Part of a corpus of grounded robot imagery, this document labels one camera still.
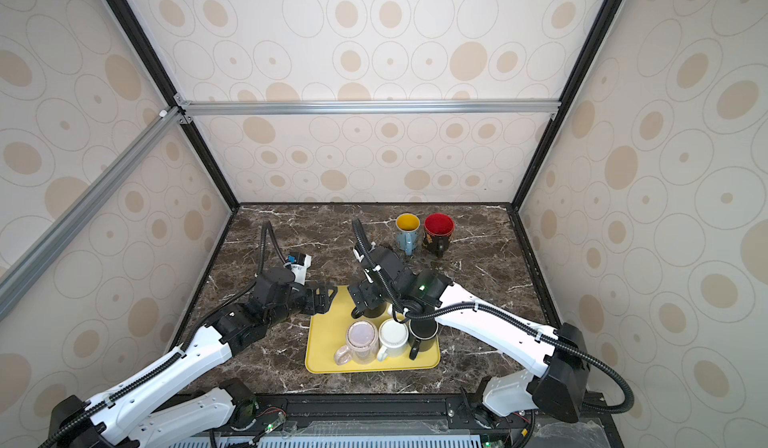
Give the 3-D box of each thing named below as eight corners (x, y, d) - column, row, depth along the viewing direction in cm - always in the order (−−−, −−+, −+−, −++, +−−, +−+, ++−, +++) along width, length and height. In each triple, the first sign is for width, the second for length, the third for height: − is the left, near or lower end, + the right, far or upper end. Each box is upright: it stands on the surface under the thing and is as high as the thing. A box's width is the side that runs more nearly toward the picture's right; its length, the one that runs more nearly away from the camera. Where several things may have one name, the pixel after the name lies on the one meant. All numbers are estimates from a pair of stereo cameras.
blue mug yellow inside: (395, 257, 106) (396, 238, 98) (395, 233, 114) (396, 213, 105) (419, 257, 106) (421, 238, 98) (417, 233, 114) (419, 213, 105)
